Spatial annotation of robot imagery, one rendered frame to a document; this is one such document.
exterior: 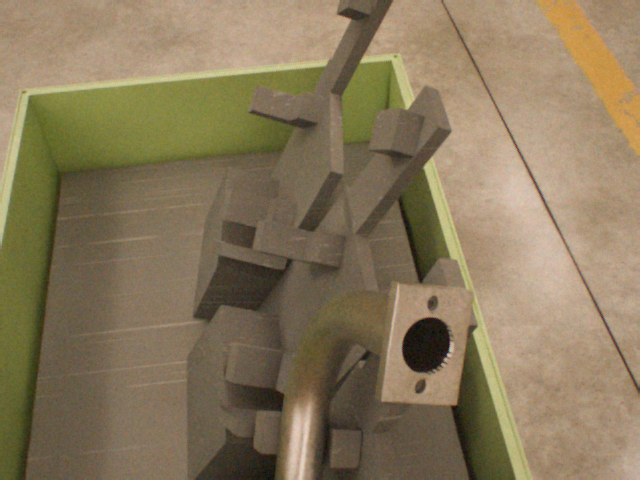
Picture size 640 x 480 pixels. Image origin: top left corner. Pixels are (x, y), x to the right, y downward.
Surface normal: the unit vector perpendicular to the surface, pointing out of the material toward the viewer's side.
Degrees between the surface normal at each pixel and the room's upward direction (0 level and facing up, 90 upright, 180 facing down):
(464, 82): 0
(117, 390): 0
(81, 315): 0
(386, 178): 62
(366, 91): 90
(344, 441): 44
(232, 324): 28
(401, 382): 49
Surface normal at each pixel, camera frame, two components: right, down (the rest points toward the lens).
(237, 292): 0.00, 0.77
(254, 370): 0.41, 0.03
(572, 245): -0.03, -0.63
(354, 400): -0.93, -0.11
